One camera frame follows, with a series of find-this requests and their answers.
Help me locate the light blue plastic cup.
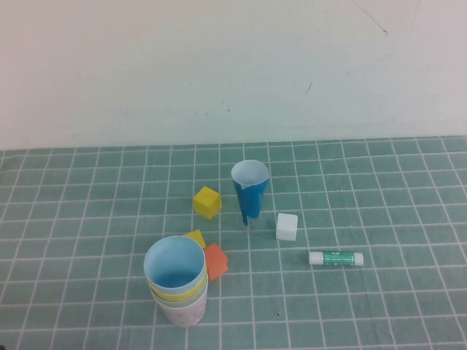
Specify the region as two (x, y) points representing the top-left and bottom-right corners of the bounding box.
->
(143, 235), (207, 295)

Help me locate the yellow plastic cup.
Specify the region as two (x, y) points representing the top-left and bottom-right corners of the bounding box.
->
(147, 269), (209, 303)

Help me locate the green plastic cup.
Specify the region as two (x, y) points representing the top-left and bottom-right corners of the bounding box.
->
(150, 287), (209, 311)

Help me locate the blue paper cone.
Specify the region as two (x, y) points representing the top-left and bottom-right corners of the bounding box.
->
(231, 160), (271, 227)

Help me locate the large yellow cube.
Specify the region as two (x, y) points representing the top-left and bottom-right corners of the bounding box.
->
(192, 186), (223, 220)

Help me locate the small yellow cube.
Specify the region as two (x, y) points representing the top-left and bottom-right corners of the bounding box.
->
(182, 229), (207, 249)

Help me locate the white cube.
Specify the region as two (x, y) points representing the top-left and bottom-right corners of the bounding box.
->
(275, 212), (298, 242)

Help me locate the orange cube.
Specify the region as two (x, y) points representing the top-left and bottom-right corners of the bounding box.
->
(203, 243), (230, 282)

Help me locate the green white glue stick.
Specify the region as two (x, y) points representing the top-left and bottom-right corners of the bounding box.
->
(309, 250), (364, 266)

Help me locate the green grid tablecloth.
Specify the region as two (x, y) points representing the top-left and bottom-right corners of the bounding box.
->
(0, 136), (467, 350)

